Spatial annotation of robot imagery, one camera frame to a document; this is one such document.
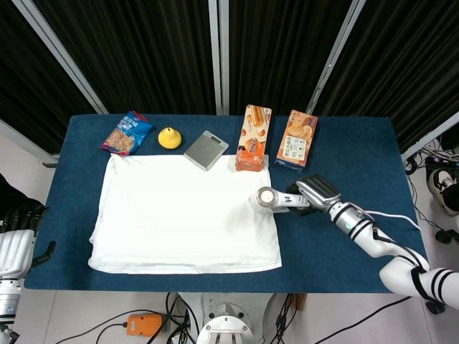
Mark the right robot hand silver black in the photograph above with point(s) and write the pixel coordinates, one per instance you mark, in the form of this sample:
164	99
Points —
319	191

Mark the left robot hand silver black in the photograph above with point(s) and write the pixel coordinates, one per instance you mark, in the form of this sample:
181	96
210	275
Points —
14	247

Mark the white handheld scanner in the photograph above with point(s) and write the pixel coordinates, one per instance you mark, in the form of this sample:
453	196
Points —
274	200

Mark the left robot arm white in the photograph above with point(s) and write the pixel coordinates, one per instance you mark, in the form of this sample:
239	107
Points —
8	308

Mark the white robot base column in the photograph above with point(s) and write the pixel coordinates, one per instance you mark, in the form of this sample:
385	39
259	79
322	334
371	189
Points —
224	326

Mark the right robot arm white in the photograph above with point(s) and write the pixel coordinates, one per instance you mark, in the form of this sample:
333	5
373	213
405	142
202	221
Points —
380	243

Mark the white cloth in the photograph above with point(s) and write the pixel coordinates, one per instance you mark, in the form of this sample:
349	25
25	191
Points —
179	222

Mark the blue orange cookie box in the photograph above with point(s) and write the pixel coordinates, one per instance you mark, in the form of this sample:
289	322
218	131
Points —
297	143

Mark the dark blue table cloth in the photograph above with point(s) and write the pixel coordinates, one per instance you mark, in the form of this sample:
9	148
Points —
340	258

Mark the orange wafer roll box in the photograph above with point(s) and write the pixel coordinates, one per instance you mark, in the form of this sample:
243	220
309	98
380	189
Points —
252	143

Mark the brown wooden block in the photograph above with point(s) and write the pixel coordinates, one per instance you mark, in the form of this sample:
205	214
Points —
301	301

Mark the silver kitchen scale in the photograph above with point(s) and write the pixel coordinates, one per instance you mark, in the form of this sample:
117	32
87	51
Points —
206	150

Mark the black white sneaker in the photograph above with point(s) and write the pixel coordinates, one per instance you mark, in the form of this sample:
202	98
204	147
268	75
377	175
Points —
443	186

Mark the black caster wheel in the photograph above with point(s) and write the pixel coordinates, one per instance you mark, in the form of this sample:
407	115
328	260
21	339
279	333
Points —
434	308
446	235

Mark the black pleated curtain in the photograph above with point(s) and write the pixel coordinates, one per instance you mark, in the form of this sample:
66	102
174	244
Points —
143	53
405	64
32	89
279	50

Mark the orange control box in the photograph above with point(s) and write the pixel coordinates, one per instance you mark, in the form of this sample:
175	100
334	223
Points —
144	325

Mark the yellow lemon toy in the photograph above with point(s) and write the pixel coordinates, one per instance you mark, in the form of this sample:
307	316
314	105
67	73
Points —
169	139

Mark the blue snack bag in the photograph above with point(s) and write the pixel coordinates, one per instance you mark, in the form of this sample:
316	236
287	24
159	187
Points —
126	134

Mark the grey aluminium frame rail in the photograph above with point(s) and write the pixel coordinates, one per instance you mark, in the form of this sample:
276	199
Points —
28	139
430	138

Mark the grey aluminium frame post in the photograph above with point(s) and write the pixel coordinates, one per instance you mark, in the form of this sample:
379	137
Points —
218	53
59	48
335	53

